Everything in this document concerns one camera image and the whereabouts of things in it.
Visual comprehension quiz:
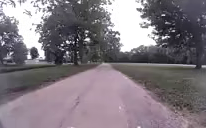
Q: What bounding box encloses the large leafy tree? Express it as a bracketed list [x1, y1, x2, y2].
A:
[30, 0, 123, 66]
[136, 0, 206, 70]
[0, 0, 29, 66]

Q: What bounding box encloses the grass field with leaf litter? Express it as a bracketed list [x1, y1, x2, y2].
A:
[110, 63, 206, 128]

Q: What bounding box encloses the distant row of trees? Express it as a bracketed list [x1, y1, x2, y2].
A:
[115, 44, 199, 65]

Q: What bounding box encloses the grass verge strip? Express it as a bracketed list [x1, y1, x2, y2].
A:
[0, 63, 100, 106]

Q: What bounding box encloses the pinkish grey asphalt path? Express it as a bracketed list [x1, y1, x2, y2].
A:
[0, 63, 192, 128]

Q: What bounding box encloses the small round tree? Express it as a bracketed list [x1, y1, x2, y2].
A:
[29, 46, 40, 61]

